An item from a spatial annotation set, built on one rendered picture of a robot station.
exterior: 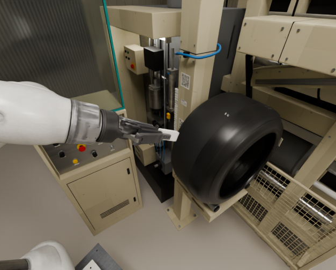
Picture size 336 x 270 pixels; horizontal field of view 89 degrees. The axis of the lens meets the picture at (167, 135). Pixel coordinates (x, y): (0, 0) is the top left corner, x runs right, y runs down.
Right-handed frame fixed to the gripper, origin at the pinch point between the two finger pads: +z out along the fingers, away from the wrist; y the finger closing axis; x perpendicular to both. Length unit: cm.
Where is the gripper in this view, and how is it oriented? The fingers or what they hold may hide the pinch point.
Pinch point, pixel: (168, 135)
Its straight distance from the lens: 50.7
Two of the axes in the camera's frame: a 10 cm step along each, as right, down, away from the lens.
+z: 7.8, 1.1, 6.2
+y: 5.2, 4.4, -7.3
